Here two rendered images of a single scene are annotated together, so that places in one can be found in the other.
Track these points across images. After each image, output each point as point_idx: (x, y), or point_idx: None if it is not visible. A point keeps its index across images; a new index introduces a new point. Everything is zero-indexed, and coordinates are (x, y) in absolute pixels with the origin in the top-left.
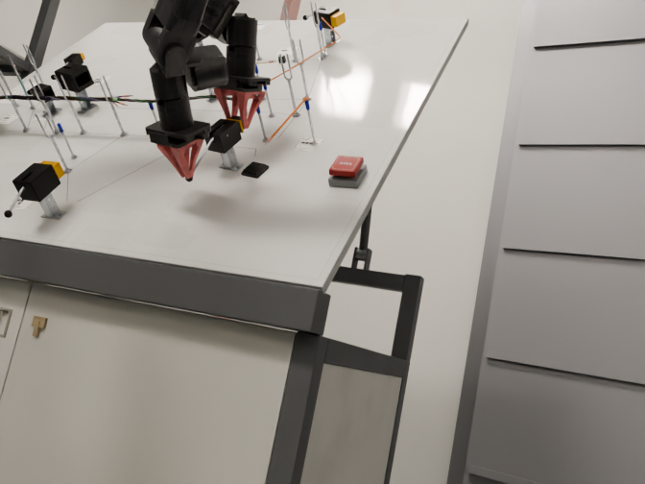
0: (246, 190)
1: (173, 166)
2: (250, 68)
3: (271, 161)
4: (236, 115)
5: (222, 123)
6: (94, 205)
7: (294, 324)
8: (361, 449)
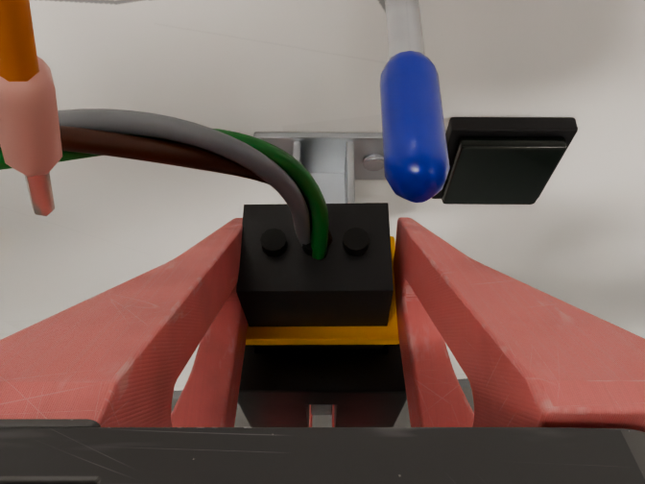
0: (511, 240)
1: (19, 212)
2: None
3: (567, 71)
4: (232, 248)
5: (305, 407)
6: None
7: None
8: None
